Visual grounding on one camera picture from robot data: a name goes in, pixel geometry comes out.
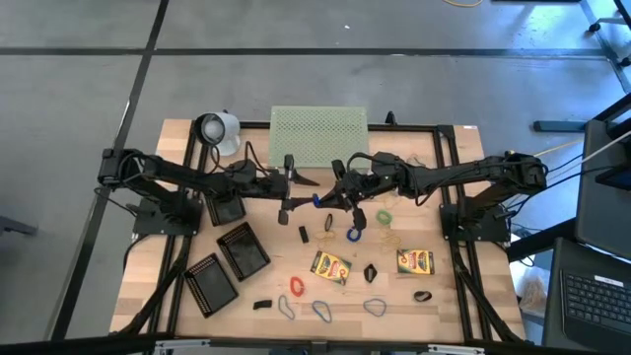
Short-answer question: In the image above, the black desk leg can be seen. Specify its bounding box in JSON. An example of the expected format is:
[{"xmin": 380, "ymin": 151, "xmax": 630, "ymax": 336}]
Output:
[
  {"xmin": 532, "ymin": 119, "xmax": 588, "ymax": 133},
  {"xmin": 506, "ymin": 216, "xmax": 578, "ymax": 262}
]

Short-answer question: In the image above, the silver frame bracket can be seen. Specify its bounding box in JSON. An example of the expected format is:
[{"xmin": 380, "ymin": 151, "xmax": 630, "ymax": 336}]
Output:
[
  {"xmin": 155, "ymin": 338, "xmax": 211, "ymax": 352},
  {"xmin": 427, "ymin": 343, "xmax": 485, "ymax": 355}
]

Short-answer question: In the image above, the black mesh tray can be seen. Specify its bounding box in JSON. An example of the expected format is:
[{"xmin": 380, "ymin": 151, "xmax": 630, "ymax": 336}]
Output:
[
  {"xmin": 182, "ymin": 252, "xmax": 241, "ymax": 320},
  {"xmin": 204, "ymin": 194, "xmax": 247, "ymax": 228},
  {"xmin": 215, "ymin": 221, "xmax": 272, "ymax": 283}
]

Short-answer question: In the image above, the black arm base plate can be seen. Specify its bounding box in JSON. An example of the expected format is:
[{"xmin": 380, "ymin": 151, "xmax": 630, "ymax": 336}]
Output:
[
  {"xmin": 440, "ymin": 202, "xmax": 512, "ymax": 243},
  {"xmin": 131, "ymin": 190, "xmax": 204, "ymax": 237}
]

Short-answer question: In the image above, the white cable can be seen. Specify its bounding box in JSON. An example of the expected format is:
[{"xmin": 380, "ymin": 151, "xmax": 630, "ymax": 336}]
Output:
[{"xmin": 581, "ymin": 130, "xmax": 631, "ymax": 164}]

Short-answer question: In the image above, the blue rubber band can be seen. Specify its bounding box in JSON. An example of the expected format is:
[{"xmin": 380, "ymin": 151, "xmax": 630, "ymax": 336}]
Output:
[
  {"xmin": 311, "ymin": 299, "xmax": 333, "ymax": 325},
  {"xmin": 362, "ymin": 297, "xmax": 388, "ymax": 319},
  {"xmin": 277, "ymin": 294, "xmax": 297, "ymax": 321}
]

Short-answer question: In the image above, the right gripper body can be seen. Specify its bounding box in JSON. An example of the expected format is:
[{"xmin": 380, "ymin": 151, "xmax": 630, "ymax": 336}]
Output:
[{"xmin": 331, "ymin": 160, "xmax": 381, "ymax": 232}]

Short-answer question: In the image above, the red coil keychain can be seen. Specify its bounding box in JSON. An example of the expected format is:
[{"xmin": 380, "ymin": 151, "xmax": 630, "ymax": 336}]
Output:
[{"xmin": 288, "ymin": 275, "xmax": 307, "ymax": 299}]

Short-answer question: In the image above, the tan bag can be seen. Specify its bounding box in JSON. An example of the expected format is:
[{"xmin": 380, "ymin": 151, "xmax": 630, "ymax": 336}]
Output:
[{"xmin": 517, "ymin": 275, "xmax": 548, "ymax": 317}]

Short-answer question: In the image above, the dark grey open laptop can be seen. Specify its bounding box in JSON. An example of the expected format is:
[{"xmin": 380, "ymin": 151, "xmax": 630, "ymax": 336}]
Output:
[{"xmin": 541, "ymin": 236, "xmax": 631, "ymax": 355}]

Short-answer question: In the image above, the grey rolling cart frame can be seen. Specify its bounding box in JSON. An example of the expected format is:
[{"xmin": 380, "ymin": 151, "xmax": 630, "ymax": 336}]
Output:
[{"xmin": 579, "ymin": 0, "xmax": 631, "ymax": 95}]

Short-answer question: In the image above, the yellow crayon box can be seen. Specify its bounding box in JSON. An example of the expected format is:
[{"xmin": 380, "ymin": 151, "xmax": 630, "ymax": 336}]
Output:
[
  {"xmin": 309, "ymin": 249, "xmax": 353, "ymax": 287},
  {"xmin": 396, "ymin": 248, "xmax": 436, "ymax": 276}
]

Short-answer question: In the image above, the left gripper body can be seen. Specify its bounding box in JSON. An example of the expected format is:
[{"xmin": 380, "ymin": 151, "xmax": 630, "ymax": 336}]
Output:
[{"xmin": 255, "ymin": 155, "xmax": 296, "ymax": 226}]

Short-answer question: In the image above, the dark grey flat panel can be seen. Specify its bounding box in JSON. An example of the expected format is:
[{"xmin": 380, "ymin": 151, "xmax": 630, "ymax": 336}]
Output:
[{"xmin": 574, "ymin": 117, "xmax": 631, "ymax": 260}]

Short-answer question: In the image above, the green perforated metal riser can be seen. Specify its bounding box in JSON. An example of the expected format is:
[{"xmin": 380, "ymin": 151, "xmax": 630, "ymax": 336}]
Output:
[{"xmin": 268, "ymin": 105, "xmax": 371, "ymax": 172}]

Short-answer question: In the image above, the black aluminium table frame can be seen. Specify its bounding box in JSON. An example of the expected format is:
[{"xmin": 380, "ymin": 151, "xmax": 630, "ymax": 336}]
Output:
[{"xmin": 110, "ymin": 120, "xmax": 531, "ymax": 355}]

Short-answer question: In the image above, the grey furniture foot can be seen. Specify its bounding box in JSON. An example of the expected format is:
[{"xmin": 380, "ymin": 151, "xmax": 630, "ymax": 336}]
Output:
[{"xmin": 0, "ymin": 215, "xmax": 38, "ymax": 238}]

